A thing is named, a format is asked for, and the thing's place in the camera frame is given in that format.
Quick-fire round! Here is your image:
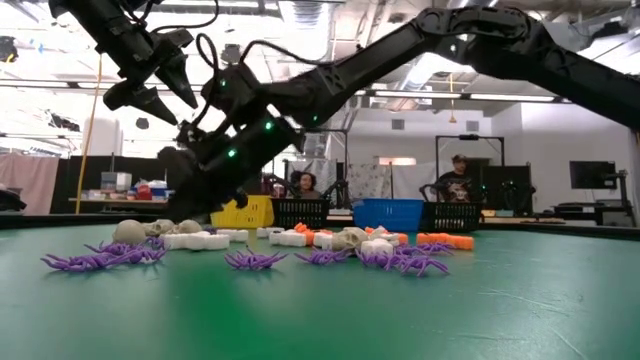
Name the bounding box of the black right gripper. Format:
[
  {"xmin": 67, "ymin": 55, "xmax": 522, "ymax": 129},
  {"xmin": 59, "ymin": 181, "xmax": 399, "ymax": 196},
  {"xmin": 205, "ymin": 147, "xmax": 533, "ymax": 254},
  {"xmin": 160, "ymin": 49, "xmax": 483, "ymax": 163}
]
[{"xmin": 159, "ymin": 145, "xmax": 261, "ymax": 222}]

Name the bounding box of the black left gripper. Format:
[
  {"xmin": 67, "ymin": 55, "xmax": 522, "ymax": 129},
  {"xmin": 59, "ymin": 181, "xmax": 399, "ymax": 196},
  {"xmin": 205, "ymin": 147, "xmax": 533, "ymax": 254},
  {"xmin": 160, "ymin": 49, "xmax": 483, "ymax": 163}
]
[{"xmin": 103, "ymin": 49, "xmax": 199, "ymax": 126}]

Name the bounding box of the beige toy skull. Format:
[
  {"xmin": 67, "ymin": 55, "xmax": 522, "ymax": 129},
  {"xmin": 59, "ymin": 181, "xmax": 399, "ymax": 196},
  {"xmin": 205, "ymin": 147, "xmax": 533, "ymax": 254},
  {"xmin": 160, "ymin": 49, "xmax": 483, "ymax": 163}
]
[
  {"xmin": 330, "ymin": 227, "xmax": 371, "ymax": 253},
  {"xmin": 172, "ymin": 219, "xmax": 204, "ymax": 235},
  {"xmin": 143, "ymin": 218, "xmax": 177, "ymax": 238},
  {"xmin": 111, "ymin": 219, "xmax": 148, "ymax": 246}
]

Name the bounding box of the yellow plastic basket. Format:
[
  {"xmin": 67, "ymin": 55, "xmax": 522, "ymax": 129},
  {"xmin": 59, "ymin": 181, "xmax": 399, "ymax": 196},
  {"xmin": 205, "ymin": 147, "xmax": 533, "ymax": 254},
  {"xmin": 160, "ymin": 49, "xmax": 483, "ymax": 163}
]
[{"xmin": 209, "ymin": 194, "xmax": 275, "ymax": 230}]

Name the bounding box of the black plastic basket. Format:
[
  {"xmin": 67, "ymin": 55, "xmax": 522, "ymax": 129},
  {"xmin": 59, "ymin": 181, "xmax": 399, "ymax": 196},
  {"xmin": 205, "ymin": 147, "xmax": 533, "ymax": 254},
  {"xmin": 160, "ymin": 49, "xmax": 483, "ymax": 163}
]
[
  {"xmin": 270, "ymin": 197, "xmax": 331, "ymax": 231},
  {"xmin": 422, "ymin": 201, "xmax": 484, "ymax": 234}
]

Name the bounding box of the blue plastic basket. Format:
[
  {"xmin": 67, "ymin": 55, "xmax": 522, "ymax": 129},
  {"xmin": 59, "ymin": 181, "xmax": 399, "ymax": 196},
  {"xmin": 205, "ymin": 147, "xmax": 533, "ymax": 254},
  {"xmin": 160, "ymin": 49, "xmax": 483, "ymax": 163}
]
[{"xmin": 352, "ymin": 197, "xmax": 426, "ymax": 233}]

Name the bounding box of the white column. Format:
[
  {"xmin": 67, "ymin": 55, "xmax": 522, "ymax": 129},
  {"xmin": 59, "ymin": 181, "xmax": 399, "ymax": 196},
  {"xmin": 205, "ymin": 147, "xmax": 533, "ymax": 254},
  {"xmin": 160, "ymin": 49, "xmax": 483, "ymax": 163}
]
[{"xmin": 82, "ymin": 110, "xmax": 125, "ymax": 157}]

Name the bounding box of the black ceiling-hung device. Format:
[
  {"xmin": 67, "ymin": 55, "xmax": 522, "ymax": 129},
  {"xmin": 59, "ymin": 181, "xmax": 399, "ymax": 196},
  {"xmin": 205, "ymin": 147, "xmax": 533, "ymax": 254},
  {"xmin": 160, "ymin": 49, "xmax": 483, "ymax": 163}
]
[{"xmin": 219, "ymin": 43, "xmax": 245, "ymax": 66}]

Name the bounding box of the person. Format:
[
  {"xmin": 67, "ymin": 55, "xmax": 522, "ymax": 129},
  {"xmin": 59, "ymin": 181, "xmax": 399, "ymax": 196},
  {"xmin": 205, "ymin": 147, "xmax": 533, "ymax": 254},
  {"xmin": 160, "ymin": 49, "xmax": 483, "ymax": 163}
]
[
  {"xmin": 432, "ymin": 153, "xmax": 475, "ymax": 204},
  {"xmin": 291, "ymin": 171, "xmax": 324, "ymax": 200}
]

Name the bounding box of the clear storage box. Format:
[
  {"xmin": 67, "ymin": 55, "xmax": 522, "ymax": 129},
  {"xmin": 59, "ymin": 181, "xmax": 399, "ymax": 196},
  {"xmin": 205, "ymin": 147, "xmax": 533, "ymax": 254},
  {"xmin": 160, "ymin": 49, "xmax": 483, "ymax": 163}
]
[{"xmin": 99, "ymin": 172, "xmax": 134, "ymax": 192}]

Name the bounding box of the wooden work table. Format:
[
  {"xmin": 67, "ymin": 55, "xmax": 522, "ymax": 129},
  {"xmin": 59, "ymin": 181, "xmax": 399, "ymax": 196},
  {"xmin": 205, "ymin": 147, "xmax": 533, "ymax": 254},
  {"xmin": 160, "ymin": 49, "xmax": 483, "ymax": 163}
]
[{"xmin": 68, "ymin": 196, "xmax": 171, "ymax": 206}]

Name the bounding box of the white patterned sheet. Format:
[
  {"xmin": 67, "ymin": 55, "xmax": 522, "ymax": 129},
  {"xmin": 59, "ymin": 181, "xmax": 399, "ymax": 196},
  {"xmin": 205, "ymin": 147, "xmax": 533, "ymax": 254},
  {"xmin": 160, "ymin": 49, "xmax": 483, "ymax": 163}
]
[{"xmin": 345, "ymin": 162, "xmax": 436, "ymax": 201}]

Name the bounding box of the pink curtain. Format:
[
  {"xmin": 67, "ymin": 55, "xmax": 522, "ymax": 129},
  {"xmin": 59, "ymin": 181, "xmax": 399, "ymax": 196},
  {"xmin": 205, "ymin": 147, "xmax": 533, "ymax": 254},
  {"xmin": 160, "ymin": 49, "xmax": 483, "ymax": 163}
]
[{"xmin": 0, "ymin": 152, "xmax": 60, "ymax": 216}]

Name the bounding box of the ceiling light strip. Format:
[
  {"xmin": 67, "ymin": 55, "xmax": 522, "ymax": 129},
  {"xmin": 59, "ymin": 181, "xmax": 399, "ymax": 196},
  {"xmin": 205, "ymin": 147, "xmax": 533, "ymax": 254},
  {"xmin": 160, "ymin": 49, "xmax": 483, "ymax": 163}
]
[{"xmin": 0, "ymin": 78, "xmax": 566, "ymax": 104}]

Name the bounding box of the black computer monitor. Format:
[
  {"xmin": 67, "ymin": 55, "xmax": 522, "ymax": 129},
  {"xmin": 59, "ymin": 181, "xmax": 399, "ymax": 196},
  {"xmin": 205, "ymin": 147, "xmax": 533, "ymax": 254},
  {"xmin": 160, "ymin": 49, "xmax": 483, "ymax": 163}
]
[{"xmin": 568, "ymin": 160, "xmax": 618, "ymax": 191}]

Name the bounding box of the black desk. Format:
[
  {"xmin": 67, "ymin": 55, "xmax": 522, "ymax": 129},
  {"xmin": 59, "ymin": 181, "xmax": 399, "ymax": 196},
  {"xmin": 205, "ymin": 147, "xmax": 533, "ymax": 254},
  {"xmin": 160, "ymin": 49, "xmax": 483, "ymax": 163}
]
[{"xmin": 552, "ymin": 198, "xmax": 637, "ymax": 227}]

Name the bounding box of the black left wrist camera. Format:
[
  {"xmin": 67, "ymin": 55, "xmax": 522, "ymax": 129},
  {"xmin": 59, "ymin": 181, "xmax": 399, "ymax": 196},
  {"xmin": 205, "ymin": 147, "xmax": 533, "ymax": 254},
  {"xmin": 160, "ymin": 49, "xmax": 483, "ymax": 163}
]
[{"xmin": 148, "ymin": 28, "xmax": 195, "ymax": 57}]

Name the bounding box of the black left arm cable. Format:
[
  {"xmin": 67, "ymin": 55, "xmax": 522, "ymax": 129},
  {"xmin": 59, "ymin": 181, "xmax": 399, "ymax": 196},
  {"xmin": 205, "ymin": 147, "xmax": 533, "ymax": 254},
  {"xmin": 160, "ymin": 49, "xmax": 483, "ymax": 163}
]
[{"xmin": 149, "ymin": 0, "xmax": 221, "ymax": 34}]

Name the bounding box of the yellow power cable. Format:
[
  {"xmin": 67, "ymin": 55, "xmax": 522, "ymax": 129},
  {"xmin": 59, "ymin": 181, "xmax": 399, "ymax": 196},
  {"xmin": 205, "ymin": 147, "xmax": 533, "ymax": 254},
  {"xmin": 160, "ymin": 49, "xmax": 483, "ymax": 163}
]
[{"xmin": 74, "ymin": 52, "xmax": 105, "ymax": 216}]

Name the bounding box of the black partition wall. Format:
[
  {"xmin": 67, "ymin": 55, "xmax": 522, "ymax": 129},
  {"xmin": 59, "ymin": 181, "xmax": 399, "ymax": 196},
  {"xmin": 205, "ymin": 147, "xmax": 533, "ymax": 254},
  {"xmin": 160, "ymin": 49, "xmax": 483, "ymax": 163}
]
[{"xmin": 49, "ymin": 154, "xmax": 174, "ymax": 215}]

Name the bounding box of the black metal frame stand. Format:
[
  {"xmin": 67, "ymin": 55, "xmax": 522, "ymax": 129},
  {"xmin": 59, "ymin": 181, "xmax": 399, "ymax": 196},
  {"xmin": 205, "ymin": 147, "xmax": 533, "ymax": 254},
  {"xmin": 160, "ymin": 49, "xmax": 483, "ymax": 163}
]
[
  {"xmin": 434, "ymin": 133, "xmax": 506, "ymax": 201},
  {"xmin": 299, "ymin": 126, "xmax": 350, "ymax": 210}
]

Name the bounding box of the silver ventilation duct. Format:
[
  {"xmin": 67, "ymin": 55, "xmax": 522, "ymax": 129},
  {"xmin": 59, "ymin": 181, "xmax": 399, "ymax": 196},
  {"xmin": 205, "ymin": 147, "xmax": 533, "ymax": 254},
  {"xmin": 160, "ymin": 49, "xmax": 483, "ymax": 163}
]
[{"xmin": 278, "ymin": 0, "xmax": 337, "ymax": 157}]

